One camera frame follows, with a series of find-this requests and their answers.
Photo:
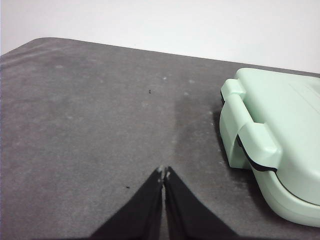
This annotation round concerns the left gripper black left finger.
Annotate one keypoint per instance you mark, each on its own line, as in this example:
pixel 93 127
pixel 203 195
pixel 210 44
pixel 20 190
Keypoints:
pixel 140 215

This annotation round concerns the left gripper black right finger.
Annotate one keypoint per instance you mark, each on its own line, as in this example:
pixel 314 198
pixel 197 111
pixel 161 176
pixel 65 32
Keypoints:
pixel 185 215

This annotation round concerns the mint green breakfast machine base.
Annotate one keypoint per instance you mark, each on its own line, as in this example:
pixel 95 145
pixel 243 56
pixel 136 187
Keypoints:
pixel 230 140

